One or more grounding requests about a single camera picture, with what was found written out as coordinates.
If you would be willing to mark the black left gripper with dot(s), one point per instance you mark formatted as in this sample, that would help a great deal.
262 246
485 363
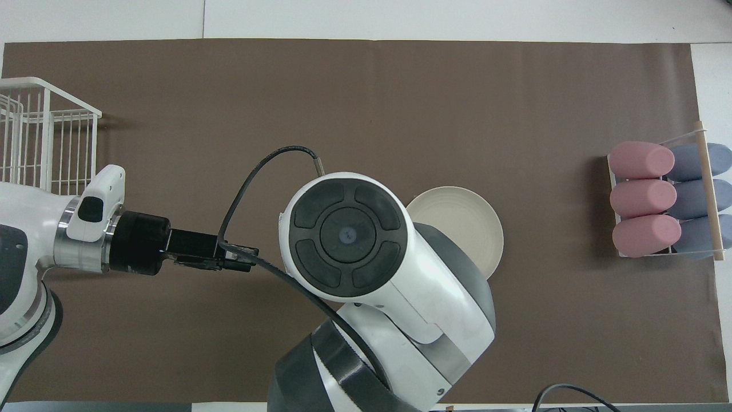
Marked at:
140 243

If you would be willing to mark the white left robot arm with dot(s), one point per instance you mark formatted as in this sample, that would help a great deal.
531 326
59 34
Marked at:
28 229

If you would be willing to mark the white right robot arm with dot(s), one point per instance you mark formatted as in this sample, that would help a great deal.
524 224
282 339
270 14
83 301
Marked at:
394 297

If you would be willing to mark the cream round plate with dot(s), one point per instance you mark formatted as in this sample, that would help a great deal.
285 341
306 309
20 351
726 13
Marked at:
469 229

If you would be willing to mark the brown table mat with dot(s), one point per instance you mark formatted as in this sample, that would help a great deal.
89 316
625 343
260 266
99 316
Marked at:
286 97

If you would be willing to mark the pink plastic cup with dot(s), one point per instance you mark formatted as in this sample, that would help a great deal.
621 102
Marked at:
646 236
640 160
643 198

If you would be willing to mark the blue plastic cup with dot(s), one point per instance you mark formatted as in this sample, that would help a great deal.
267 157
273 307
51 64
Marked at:
692 199
695 236
692 163

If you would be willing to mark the white cup rack wooden bar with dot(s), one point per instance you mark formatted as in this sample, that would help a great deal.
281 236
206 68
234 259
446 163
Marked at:
709 189

